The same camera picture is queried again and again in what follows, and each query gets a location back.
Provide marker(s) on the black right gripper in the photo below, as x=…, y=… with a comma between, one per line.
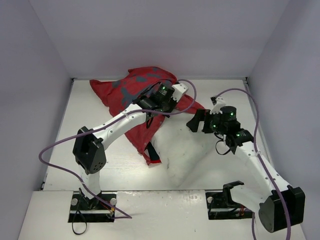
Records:
x=206, y=122

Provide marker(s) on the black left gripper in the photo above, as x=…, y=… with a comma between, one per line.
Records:
x=167, y=107

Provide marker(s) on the white pillow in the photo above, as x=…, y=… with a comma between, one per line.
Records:
x=180, y=149

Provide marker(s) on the red printed pillowcase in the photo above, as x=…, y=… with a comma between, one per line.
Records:
x=117, y=95

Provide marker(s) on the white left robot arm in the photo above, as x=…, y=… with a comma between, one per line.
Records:
x=89, y=150

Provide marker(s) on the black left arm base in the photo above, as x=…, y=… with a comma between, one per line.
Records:
x=82, y=210

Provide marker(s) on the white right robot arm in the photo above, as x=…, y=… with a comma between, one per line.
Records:
x=279, y=205

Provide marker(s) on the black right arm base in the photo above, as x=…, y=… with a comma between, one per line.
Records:
x=220, y=205

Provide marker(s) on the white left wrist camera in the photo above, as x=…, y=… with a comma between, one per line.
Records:
x=179, y=90

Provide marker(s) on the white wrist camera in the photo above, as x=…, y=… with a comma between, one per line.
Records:
x=218, y=103
x=179, y=90

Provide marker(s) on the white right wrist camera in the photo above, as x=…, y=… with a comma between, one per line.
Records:
x=218, y=103

